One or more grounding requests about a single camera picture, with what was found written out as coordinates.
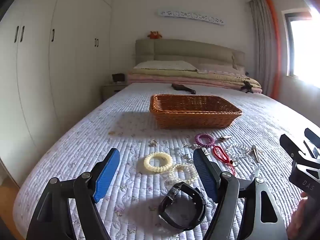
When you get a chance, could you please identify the white carved wall ornament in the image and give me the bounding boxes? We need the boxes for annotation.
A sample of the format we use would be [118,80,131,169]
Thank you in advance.
[157,8,226,26]

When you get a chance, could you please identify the white wardrobe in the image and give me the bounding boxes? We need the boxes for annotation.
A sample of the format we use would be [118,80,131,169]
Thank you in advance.
[0,0,114,188]

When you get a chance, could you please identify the black wrist watch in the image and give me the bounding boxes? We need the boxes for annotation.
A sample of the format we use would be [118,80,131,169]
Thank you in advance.
[158,181,208,230]

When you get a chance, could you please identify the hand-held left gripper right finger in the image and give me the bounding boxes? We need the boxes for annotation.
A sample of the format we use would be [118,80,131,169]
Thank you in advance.
[193,148,289,240]

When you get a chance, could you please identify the thin silver charm chain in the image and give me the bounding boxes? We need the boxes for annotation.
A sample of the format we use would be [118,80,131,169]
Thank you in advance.
[179,143,208,161]

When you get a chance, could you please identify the orange curtain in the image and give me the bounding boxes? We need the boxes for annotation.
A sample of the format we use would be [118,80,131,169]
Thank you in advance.
[264,0,282,101]

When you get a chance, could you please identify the person's right hand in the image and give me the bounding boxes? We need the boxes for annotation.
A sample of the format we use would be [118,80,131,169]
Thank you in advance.
[287,192,320,240]

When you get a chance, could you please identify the red cord hair tie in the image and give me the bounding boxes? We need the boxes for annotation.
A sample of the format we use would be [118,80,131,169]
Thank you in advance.
[212,145,237,176]

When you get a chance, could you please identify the clear spiral hair tie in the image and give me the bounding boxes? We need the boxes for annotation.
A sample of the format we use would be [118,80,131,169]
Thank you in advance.
[168,162,198,184]

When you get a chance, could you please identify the metal alligator hair clip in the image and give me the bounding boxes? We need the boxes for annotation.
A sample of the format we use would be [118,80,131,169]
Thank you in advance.
[251,145,263,162]

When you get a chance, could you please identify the beige nightstand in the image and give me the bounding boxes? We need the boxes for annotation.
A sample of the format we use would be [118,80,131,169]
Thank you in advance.
[101,83,129,103]

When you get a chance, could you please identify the window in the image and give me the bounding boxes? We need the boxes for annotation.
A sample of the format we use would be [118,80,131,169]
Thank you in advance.
[281,9,320,89]

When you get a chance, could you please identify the purple spiral hair tie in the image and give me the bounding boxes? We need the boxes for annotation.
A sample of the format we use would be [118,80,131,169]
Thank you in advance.
[195,133,215,150]

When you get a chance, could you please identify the cream spiral hair tie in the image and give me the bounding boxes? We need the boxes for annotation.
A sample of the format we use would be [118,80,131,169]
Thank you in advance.
[143,152,173,174]

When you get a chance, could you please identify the grey curtain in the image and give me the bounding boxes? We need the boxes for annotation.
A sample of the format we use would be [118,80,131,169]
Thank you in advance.
[248,0,276,98]

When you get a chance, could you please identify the black hair bow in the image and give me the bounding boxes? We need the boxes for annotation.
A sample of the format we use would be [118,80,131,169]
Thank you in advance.
[240,81,253,93]

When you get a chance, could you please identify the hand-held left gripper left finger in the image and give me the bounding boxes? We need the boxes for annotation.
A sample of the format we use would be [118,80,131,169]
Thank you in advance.
[26,148,121,240]

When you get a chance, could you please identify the floral quilted bed cover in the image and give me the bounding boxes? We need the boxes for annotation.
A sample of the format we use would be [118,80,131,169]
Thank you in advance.
[12,82,320,240]

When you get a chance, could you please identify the yellow folded blanket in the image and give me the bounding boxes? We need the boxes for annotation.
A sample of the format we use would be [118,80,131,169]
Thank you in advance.
[132,69,261,87]

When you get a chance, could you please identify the brown wicker basket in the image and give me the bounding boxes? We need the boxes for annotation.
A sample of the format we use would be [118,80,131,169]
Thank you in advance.
[149,94,243,130]

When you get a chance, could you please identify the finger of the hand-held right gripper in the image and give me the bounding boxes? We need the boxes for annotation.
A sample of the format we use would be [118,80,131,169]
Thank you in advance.
[304,127,320,155]
[279,133,306,161]

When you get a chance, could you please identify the white pillow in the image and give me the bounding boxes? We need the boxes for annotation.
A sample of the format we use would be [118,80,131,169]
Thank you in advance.
[133,60,198,71]

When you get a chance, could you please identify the beige padded headboard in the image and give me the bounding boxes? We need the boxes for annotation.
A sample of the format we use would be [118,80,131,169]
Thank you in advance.
[135,39,246,75]

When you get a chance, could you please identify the pink pillow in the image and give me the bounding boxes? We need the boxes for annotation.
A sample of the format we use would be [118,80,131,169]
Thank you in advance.
[196,63,247,75]

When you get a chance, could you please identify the dark wooden hairbrush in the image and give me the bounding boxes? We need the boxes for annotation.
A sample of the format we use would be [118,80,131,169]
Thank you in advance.
[171,83,197,94]

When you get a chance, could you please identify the clear spiral bracelet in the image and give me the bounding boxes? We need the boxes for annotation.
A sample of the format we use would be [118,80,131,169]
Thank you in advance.
[227,143,252,159]

